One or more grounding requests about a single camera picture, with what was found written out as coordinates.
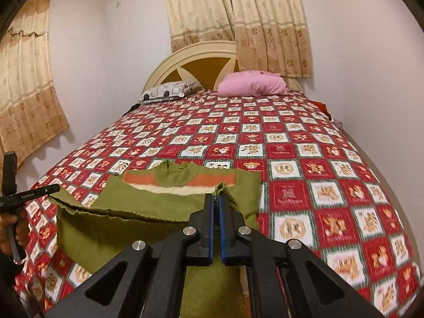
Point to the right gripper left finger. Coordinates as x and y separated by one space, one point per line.
145 280

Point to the red patchwork teddy bedspread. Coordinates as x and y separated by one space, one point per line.
315 188

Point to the cream wooden headboard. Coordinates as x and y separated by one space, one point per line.
209 63

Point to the beige left wall curtain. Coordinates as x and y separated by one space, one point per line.
31 114

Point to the beige window curtain panel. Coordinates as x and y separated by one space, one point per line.
272 35
194 21

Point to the beige window curtain right panel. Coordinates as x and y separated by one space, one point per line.
272 35

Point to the green striped knit sweater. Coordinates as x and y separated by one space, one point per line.
150 205

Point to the pink pillow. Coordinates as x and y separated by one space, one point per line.
252 83

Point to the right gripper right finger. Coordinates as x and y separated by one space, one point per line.
285 279

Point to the dark item beside pillow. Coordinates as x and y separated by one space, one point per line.
133 108

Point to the beige window curtain left panel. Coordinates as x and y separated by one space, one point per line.
194 21

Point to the grey patterned pillow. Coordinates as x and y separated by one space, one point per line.
170 91

